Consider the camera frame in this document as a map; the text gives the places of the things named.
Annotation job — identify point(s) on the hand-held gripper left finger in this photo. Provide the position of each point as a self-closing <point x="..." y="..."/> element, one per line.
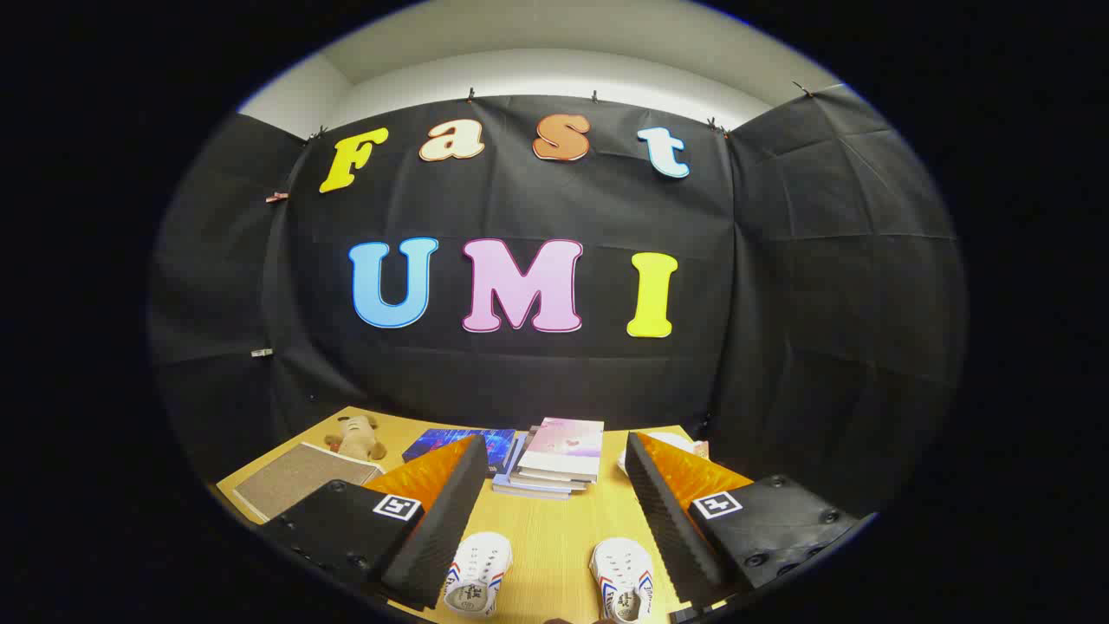
<point x="442" y="529"/>

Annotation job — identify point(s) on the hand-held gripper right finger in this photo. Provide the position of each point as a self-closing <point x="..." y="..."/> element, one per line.
<point x="671" y="529"/>

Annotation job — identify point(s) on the white striped canvas shoe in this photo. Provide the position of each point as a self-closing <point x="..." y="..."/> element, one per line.
<point x="619" y="576"/>
<point x="478" y="568"/>

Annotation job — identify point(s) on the cream fabric storage box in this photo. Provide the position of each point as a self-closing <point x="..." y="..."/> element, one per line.
<point x="299" y="481"/>

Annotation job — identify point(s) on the blue cover book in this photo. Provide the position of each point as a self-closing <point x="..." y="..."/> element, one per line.
<point x="429" y="442"/>

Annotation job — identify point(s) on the white plush toy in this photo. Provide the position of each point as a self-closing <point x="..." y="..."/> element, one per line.
<point x="671" y="440"/>

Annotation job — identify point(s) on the brown plush toy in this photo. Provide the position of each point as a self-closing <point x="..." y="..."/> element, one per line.
<point x="357" y="438"/>

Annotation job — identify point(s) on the pink cover book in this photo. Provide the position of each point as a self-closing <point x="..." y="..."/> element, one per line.
<point x="563" y="446"/>

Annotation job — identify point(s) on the black backdrop cloth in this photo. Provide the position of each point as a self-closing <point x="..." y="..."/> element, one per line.
<point x="520" y="390"/>

